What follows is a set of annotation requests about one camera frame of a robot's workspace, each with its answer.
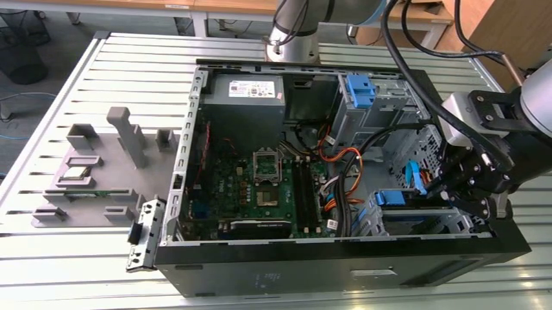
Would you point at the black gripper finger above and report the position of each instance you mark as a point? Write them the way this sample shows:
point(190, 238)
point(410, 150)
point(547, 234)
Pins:
point(475, 205)
point(458, 174)

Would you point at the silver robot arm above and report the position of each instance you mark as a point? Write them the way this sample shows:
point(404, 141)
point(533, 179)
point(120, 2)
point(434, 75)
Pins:
point(293, 48)

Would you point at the silver disk bay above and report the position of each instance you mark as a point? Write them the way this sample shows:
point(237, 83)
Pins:
point(414, 211)

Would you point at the silver drive cage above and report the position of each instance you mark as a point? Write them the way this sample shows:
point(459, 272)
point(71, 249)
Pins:
point(388, 116)

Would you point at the blue plastic drive latch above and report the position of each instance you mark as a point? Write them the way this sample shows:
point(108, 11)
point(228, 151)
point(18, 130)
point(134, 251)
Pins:
point(360, 92)

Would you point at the black RAM slot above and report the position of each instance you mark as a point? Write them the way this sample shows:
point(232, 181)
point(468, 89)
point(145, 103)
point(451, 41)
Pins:
point(300, 193)
point(311, 193)

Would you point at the wooden cabinet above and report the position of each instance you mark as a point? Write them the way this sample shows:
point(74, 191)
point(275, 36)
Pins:
point(518, 26)

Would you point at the black PC case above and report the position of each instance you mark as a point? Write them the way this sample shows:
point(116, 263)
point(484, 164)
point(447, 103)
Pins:
point(303, 268)

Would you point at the CPU socket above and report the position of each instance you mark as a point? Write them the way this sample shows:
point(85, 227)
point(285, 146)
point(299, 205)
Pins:
point(268, 197)

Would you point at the black graphics card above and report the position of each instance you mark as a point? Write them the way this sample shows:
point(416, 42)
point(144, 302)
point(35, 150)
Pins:
point(259, 227)

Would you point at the grey power supply unit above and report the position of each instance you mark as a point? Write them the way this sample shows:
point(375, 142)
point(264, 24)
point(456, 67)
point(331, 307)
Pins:
point(241, 119)

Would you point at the green motherboard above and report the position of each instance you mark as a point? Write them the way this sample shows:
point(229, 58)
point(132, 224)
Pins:
point(229, 193)

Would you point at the black case fan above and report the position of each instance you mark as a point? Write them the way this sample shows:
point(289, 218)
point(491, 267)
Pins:
point(201, 155)

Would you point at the blue expansion slot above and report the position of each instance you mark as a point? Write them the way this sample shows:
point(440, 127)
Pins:
point(201, 211)

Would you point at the grey parts rack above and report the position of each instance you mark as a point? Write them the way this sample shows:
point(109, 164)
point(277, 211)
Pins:
point(117, 181)

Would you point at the green RAM stick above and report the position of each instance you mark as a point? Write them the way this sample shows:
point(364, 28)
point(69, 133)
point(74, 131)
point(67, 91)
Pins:
point(89, 193)

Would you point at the silver CPU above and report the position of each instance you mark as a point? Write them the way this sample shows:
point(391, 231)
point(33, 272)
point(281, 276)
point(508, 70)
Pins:
point(77, 173)

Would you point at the black mesh trash bin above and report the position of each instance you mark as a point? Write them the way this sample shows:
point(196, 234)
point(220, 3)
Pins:
point(26, 68)

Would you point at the black wrist bracket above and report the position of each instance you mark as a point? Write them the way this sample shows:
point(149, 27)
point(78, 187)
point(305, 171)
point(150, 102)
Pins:
point(492, 109)

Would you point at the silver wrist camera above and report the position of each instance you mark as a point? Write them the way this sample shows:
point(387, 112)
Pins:
point(455, 113)

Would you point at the silver hinged card bracket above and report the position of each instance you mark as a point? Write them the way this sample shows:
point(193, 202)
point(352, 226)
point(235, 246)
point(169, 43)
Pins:
point(149, 226)

